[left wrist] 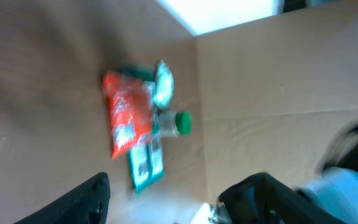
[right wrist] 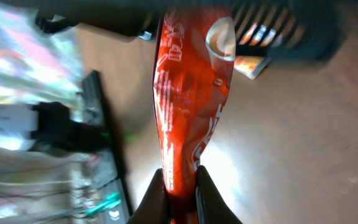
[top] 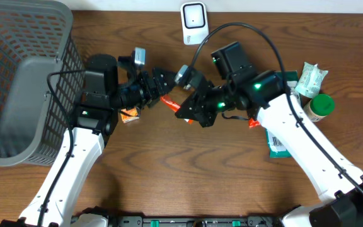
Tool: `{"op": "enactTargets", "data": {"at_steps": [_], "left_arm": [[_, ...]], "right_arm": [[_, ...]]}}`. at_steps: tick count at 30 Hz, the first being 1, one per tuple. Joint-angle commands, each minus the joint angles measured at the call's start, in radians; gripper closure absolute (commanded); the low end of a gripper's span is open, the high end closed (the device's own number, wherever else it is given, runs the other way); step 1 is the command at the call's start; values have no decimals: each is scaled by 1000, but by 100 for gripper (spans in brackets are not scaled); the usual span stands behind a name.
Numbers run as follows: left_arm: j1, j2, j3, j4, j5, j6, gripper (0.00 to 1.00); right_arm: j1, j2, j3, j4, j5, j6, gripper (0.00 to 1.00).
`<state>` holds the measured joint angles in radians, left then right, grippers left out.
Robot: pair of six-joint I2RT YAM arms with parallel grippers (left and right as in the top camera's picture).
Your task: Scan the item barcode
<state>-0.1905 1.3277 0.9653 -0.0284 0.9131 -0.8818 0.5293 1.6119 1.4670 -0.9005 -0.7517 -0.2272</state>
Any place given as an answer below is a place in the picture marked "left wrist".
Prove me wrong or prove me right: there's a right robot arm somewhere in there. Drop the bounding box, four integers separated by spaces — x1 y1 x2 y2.
297 123 358 223

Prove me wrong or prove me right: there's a green 3M gloves package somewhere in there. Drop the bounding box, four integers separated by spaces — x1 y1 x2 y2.
119 63 164 194

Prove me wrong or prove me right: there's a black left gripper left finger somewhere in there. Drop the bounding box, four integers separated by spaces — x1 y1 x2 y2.
15 172 111 224

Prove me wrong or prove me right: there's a green lid jar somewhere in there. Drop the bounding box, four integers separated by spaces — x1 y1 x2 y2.
158 111 193 138

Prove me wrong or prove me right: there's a light green wrapper packet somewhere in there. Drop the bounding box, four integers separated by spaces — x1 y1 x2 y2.
154 60 174 110

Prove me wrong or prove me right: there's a red snack bag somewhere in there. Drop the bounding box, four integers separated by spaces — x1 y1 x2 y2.
103 71 153 159

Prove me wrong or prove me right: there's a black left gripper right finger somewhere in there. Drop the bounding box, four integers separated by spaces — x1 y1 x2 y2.
218 172 342 224

